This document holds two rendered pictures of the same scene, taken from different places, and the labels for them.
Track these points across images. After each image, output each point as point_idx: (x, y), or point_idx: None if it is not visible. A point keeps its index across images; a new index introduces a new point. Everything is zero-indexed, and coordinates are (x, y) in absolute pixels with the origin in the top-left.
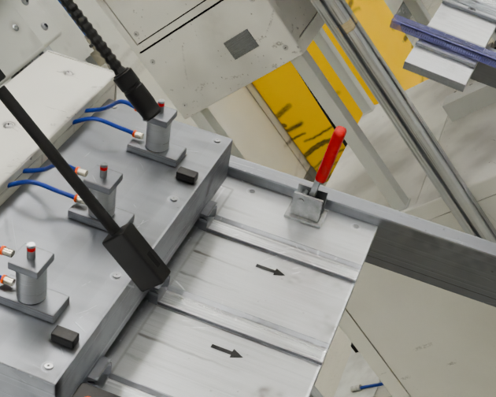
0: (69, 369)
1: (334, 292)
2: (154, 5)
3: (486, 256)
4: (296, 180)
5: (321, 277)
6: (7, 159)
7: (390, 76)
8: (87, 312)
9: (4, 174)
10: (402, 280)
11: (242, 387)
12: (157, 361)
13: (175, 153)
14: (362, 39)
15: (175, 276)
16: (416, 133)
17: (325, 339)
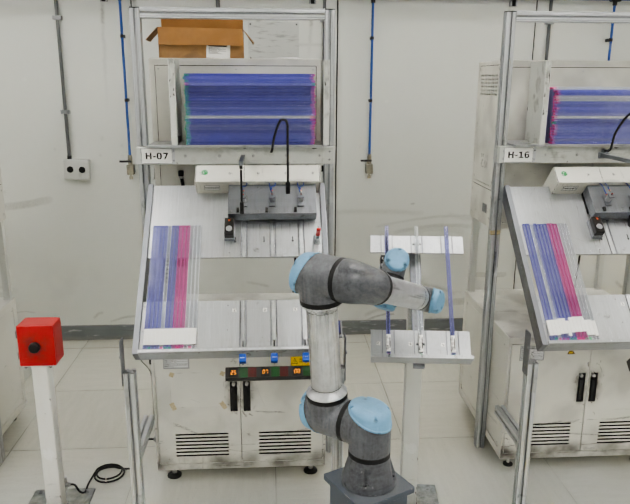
0: (233, 214)
1: (293, 253)
2: (479, 171)
3: None
4: (325, 233)
5: (296, 249)
6: (274, 178)
7: (494, 260)
8: (246, 210)
9: (269, 180)
10: (475, 332)
11: (256, 245)
12: (254, 229)
13: (300, 204)
14: (492, 240)
15: (279, 223)
16: (486, 285)
17: (277, 255)
